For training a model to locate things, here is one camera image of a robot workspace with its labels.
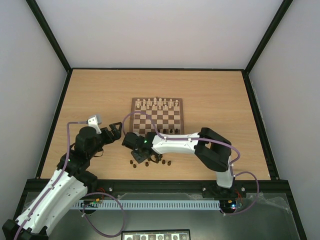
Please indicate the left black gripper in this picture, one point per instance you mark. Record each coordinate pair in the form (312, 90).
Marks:
(112, 138)

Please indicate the black aluminium frame rail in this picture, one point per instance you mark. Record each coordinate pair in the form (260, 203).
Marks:
(207, 188)

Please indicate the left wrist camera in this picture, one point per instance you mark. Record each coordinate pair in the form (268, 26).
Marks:
(94, 121)

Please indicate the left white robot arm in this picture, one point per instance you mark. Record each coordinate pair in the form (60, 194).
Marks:
(69, 183)

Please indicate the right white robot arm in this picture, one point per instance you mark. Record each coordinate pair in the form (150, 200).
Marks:
(213, 150)

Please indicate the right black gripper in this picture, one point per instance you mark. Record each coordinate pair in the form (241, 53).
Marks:
(139, 155)

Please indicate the wooden chess board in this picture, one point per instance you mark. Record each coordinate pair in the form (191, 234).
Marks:
(150, 120)

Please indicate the white slotted cable duct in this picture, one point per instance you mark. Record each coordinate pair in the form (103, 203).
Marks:
(213, 205)

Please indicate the white chess pieces row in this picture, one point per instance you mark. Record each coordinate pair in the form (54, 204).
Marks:
(157, 103)

